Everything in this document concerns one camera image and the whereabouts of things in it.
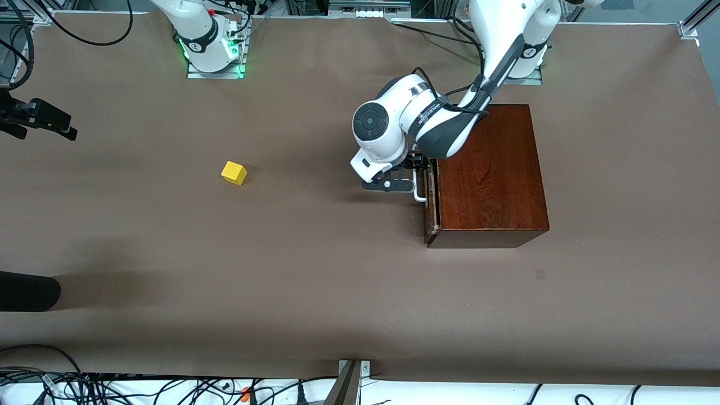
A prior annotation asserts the wooden drawer with white handle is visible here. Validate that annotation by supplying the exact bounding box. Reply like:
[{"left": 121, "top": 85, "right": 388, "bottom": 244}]
[{"left": 412, "top": 159, "right": 441, "bottom": 238}]

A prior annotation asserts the brown paper table cover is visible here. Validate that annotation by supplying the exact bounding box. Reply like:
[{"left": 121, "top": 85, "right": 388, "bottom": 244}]
[{"left": 0, "top": 11, "right": 720, "bottom": 389}]

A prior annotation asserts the metal corner bracket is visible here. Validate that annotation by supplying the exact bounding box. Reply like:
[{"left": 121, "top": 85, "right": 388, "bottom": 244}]
[{"left": 337, "top": 360, "right": 372, "bottom": 380}]

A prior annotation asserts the aluminium frame beam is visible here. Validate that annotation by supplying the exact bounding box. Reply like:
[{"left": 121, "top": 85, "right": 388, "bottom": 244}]
[{"left": 328, "top": 0, "right": 412, "bottom": 13}]

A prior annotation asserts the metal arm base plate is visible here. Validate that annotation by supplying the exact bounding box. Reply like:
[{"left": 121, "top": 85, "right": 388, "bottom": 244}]
[
  {"left": 501, "top": 67, "right": 543, "bottom": 86},
  {"left": 187, "top": 34, "right": 246, "bottom": 79}
]

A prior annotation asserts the grey cable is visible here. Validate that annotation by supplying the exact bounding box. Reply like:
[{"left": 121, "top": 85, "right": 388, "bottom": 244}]
[{"left": 245, "top": 16, "right": 272, "bottom": 46}]

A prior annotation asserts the black looped cable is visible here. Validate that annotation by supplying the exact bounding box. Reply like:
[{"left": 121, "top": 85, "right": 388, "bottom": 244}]
[{"left": 0, "top": 344, "right": 85, "bottom": 389}]

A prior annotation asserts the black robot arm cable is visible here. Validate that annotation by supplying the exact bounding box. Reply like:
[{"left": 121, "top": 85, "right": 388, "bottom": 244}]
[
  {"left": 0, "top": 0, "right": 134, "bottom": 91},
  {"left": 412, "top": 17, "right": 491, "bottom": 116}
]

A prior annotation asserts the long black base cable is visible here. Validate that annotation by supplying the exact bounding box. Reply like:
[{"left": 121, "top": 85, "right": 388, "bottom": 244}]
[{"left": 391, "top": 21, "right": 476, "bottom": 46}]

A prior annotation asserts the dark brown wooden cabinet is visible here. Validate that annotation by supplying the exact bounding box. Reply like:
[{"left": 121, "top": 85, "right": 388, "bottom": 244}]
[{"left": 425, "top": 104, "right": 550, "bottom": 249}]

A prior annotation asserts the black ribbed cylinder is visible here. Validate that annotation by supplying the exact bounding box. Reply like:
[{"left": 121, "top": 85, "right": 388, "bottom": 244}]
[{"left": 0, "top": 271, "right": 61, "bottom": 313}]

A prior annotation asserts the aluminium frame rail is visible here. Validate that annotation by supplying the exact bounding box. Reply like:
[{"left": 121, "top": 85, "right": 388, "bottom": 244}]
[{"left": 0, "top": 10, "right": 54, "bottom": 26}]

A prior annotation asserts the aluminium frame post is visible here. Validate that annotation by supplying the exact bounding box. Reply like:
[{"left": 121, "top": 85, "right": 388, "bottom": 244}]
[{"left": 678, "top": 0, "right": 720, "bottom": 39}]

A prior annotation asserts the yellow wooden block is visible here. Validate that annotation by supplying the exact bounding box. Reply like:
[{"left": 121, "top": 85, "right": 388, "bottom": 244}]
[{"left": 220, "top": 161, "right": 248, "bottom": 186}]

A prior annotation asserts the dark aluminium profile bar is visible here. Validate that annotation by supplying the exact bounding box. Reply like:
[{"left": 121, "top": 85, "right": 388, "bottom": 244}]
[{"left": 323, "top": 361, "right": 361, "bottom": 405}]

